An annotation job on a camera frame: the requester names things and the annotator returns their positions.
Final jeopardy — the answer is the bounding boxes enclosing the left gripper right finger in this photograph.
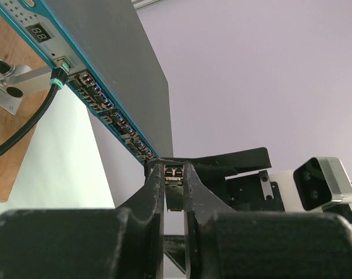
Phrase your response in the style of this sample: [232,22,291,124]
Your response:
[183,164,352,278]

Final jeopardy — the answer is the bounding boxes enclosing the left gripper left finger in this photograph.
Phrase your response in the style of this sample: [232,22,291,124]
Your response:
[0,164,165,278]

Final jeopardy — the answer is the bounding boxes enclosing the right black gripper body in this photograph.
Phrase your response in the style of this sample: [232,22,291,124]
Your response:
[226,171,285,212]

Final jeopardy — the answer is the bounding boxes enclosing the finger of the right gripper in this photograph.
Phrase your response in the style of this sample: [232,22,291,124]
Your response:
[146,147,272,174]
[163,235,186,274]

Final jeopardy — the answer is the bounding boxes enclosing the black transceiver plug slanted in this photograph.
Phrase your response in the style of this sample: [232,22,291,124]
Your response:
[164,165,184,212]

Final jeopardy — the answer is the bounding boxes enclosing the wooden board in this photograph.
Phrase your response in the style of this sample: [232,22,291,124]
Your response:
[0,16,48,202]

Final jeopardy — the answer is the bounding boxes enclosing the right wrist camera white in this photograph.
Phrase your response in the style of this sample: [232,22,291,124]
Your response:
[269,157,352,212]

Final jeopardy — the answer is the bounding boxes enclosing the blue black network switch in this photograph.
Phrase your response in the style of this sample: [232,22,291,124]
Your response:
[0,1,173,163]

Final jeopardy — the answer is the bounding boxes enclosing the black cable with teal plug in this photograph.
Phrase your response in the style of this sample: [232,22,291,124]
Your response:
[0,59,72,164]

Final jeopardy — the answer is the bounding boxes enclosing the grey metal switch mount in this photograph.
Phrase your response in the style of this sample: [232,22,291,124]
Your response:
[0,58,55,115]

